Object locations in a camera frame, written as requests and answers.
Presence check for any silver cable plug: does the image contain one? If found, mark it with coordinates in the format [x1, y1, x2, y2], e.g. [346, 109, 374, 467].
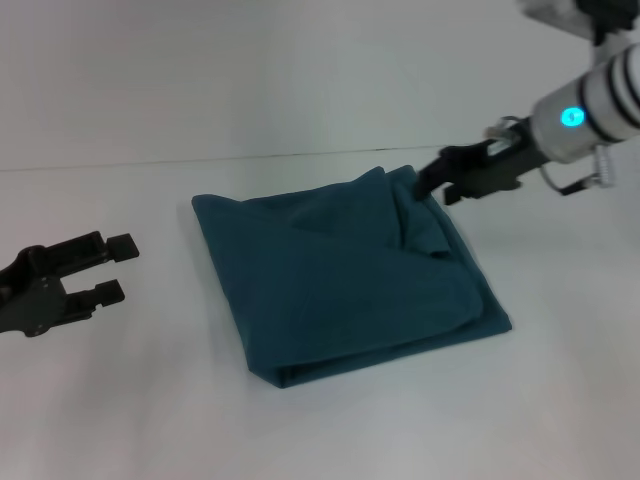
[483, 115, 522, 150]

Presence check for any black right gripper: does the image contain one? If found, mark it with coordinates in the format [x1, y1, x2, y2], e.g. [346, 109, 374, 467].
[411, 116, 545, 207]

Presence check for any dark right gripper cable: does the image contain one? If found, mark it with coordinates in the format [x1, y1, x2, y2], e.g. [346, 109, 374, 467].
[538, 163, 596, 197]

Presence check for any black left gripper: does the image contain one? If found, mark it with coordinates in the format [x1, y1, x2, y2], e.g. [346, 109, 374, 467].
[0, 230, 141, 340]

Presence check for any silver cylindrical cable connector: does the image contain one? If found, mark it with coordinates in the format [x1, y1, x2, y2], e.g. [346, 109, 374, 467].
[591, 144, 614, 190]

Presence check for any teal blue t-shirt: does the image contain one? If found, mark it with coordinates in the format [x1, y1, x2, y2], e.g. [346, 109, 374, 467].
[191, 164, 514, 392]

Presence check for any white right camera bracket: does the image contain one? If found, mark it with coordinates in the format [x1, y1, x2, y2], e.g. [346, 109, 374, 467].
[588, 27, 640, 69]

